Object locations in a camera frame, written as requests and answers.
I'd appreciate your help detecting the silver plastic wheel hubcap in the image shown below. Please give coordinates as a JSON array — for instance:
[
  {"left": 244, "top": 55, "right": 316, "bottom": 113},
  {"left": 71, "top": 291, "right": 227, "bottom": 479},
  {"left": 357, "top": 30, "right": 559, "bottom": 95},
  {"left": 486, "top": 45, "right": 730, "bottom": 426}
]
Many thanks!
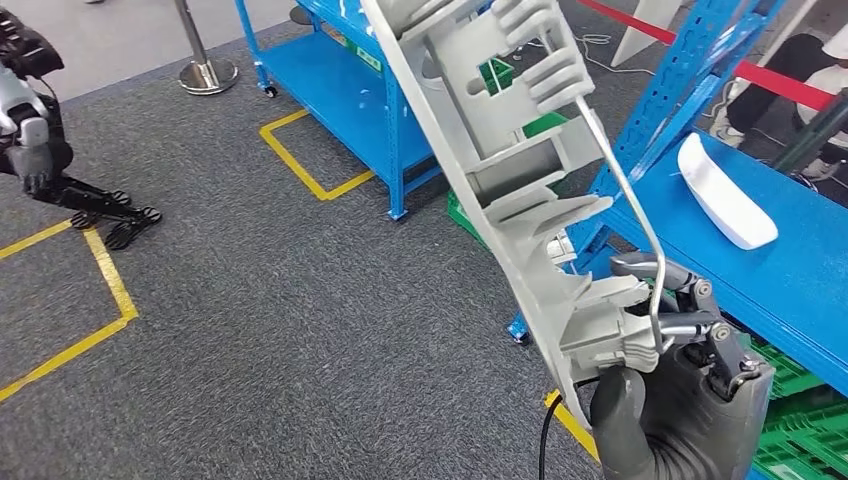
[{"left": 360, "top": 0, "right": 669, "bottom": 432}]

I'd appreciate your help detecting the blue metal shelf rack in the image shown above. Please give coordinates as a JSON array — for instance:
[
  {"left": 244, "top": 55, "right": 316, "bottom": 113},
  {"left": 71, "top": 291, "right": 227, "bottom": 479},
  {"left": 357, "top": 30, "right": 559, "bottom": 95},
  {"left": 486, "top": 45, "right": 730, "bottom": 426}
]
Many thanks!
[
  {"left": 235, "top": 0, "right": 444, "bottom": 222},
  {"left": 506, "top": 0, "right": 848, "bottom": 480}
]

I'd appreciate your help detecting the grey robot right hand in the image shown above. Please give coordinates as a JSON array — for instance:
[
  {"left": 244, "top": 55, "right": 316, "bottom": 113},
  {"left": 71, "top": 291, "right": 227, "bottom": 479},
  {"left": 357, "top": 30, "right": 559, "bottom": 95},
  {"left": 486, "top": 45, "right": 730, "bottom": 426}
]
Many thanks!
[{"left": 589, "top": 251, "right": 776, "bottom": 480}]

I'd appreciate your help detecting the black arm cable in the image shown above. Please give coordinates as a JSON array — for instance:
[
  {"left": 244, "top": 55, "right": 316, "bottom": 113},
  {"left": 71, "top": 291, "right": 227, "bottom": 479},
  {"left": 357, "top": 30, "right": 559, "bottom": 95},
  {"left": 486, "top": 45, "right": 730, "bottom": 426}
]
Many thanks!
[{"left": 537, "top": 390, "right": 564, "bottom": 480}]

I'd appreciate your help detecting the black barrier post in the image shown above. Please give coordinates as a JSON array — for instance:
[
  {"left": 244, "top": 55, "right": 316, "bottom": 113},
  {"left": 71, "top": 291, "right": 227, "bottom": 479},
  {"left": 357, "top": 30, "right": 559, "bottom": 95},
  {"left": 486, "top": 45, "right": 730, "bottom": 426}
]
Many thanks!
[{"left": 771, "top": 89, "right": 848, "bottom": 177}]

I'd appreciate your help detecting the black humanoid robot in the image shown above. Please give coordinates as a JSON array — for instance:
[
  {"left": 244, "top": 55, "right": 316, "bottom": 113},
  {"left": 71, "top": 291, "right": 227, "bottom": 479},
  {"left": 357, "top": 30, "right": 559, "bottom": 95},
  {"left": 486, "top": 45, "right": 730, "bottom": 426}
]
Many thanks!
[{"left": 0, "top": 6, "right": 164, "bottom": 252}]

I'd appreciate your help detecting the silver stanchion post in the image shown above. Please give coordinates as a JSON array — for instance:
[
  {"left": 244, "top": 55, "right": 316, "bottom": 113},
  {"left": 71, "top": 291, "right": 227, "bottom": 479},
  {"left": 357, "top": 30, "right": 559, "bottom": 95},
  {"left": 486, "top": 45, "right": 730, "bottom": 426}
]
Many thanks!
[{"left": 173, "top": 0, "right": 240, "bottom": 96}]

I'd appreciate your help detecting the white plastic mirror cover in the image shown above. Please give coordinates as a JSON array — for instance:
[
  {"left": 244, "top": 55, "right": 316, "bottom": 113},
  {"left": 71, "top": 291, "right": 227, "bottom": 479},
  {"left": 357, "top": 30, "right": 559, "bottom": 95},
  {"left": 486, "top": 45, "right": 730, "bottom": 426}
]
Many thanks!
[{"left": 676, "top": 132, "right": 780, "bottom": 252}]

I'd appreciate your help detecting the person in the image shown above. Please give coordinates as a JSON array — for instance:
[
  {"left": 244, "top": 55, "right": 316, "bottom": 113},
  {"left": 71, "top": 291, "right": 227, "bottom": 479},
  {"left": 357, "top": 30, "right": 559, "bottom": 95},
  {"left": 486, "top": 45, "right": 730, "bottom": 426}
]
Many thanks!
[{"left": 715, "top": 23, "right": 848, "bottom": 150}]

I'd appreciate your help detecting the red barrier belt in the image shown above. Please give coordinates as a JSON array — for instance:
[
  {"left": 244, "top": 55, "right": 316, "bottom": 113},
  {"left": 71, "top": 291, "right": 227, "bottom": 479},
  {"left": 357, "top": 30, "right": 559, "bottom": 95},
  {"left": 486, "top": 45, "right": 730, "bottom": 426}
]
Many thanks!
[{"left": 577, "top": 0, "right": 837, "bottom": 113}]

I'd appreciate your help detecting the white board panel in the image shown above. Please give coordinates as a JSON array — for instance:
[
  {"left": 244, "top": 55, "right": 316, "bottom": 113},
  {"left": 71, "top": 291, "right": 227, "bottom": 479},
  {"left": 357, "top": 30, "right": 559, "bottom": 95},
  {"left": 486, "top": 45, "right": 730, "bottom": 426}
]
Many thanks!
[{"left": 609, "top": 0, "right": 684, "bottom": 68}]

